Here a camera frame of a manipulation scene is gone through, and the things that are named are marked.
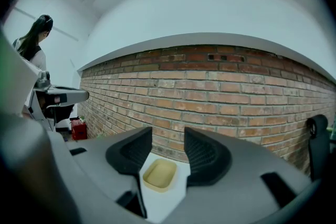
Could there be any white table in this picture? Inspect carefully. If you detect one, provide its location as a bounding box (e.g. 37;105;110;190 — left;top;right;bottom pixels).
138;152;191;221

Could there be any red box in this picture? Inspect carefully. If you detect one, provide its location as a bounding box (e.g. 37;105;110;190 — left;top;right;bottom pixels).
69;117;88;141

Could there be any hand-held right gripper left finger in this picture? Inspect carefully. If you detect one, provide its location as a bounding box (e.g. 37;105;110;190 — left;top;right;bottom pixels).
105;126;153;219

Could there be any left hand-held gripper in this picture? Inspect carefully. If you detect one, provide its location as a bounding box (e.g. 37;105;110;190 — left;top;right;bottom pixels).
22;70;90;132

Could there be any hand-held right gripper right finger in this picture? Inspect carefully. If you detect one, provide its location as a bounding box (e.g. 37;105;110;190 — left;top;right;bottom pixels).
183;126;233;187

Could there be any shallow yellow container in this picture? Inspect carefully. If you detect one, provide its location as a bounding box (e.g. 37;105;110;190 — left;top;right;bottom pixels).
142;158;178;194

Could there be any black office chair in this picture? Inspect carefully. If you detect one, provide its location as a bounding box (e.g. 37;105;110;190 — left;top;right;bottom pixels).
306;113;332;182

